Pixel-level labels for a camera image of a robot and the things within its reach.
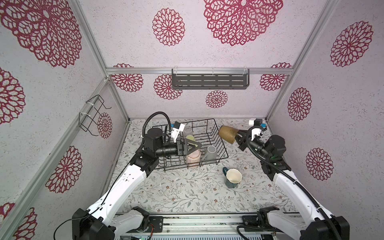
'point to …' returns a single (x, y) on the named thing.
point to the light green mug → (191, 137)
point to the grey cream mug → (211, 154)
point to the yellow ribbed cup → (228, 133)
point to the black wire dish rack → (205, 131)
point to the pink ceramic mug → (193, 159)
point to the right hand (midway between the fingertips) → (233, 128)
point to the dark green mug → (233, 177)
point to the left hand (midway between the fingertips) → (197, 149)
